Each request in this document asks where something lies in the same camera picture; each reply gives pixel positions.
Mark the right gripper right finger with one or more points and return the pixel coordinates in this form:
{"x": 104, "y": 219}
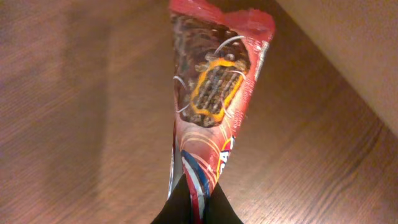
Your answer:
{"x": 218, "y": 210}

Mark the orange-brown chocolate bar wrapper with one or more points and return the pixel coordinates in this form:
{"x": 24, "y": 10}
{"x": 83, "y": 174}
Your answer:
{"x": 218, "y": 58}

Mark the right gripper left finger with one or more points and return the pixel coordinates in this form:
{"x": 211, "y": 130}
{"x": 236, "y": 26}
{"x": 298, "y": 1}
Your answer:
{"x": 178, "y": 208}

